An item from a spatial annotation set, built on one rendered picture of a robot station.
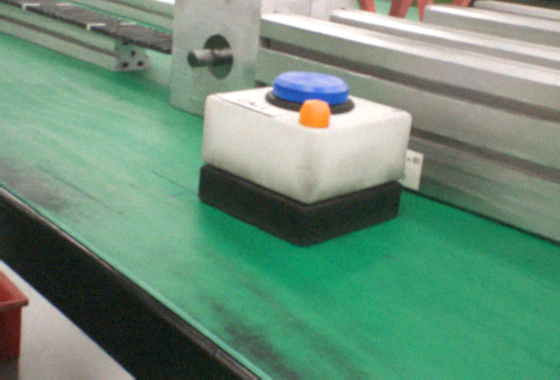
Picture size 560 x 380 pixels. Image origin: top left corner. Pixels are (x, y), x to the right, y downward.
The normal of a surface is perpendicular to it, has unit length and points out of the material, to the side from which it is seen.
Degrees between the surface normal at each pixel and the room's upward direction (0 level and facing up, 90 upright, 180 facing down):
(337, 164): 90
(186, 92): 90
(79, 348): 0
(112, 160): 0
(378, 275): 0
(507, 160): 90
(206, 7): 90
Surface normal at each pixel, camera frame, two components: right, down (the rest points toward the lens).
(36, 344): 0.10, -0.95
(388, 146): 0.72, 0.27
